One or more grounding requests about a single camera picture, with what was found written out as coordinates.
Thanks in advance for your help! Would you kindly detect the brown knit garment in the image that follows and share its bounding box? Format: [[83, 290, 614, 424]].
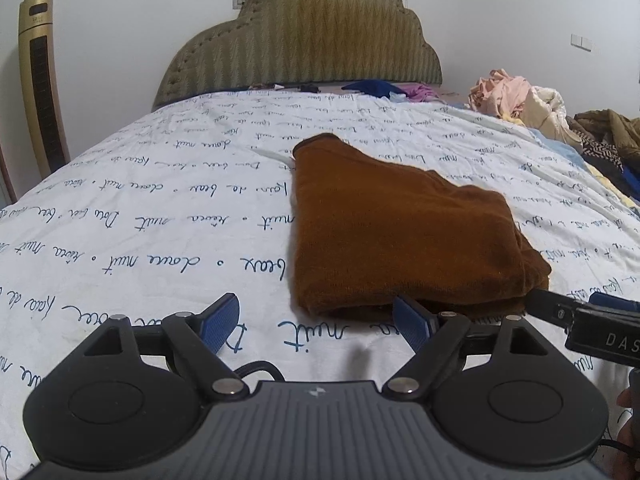
[[292, 133, 551, 318]]

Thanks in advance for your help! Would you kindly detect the dark clothes pile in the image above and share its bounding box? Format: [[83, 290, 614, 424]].
[[567, 110, 639, 200]]

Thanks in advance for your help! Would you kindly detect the cream clothes pile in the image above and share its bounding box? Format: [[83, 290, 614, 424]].
[[518, 86, 582, 152]]

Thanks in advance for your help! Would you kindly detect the pink clothes pile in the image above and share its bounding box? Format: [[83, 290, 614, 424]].
[[468, 70, 532, 122]]

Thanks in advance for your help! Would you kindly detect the white script-print bedsheet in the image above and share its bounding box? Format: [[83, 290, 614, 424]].
[[1, 91, 639, 479]]

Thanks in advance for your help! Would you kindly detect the purple garment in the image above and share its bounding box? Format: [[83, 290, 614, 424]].
[[398, 82, 442, 103]]

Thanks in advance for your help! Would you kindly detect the blue garment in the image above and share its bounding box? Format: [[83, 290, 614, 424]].
[[342, 79, 407, 99]]

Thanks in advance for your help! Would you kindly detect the gold tower fan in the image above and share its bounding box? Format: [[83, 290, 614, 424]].
[[18, 0, 70, 178]]

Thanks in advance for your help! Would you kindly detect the olive padded headboard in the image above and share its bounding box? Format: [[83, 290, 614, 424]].
[[152, 0, 442, 110]]

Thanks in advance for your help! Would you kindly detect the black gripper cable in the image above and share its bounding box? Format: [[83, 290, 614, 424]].
[[232, 358, 286, 386]]

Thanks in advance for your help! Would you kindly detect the white wall switch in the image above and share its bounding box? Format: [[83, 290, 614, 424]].
[[570, 34, 592, 52]]

